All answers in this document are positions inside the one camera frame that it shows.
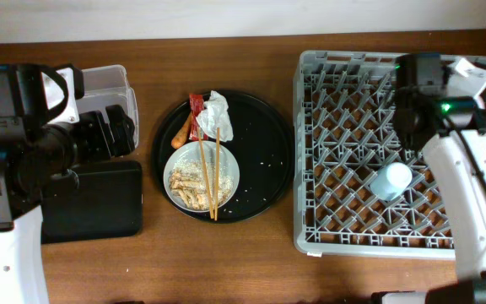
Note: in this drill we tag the orange carrot piece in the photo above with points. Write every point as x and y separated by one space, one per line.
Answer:
182 135

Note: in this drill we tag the crumpled white napkin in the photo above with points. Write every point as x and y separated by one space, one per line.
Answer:
214 119

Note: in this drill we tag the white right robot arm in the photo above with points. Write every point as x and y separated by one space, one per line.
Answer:
451 134

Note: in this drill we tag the light blue plastic cup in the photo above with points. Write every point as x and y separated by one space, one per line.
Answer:
391 181

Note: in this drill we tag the black rectangular bin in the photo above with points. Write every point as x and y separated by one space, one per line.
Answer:
98 201

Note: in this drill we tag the red snack wrapper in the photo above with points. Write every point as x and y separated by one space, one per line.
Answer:
197 105

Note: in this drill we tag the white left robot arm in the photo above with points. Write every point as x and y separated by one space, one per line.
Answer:
34 153

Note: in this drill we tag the grey dishwasher rack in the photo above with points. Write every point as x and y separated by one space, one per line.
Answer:
343 113

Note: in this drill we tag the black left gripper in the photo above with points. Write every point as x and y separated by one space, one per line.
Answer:
103 147

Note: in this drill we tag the clear plastic bin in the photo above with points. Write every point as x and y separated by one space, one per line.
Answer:
108 86

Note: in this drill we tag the grey plate with food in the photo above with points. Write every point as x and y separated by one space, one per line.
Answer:
183 176

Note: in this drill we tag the round black tray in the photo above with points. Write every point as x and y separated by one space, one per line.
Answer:
264 149

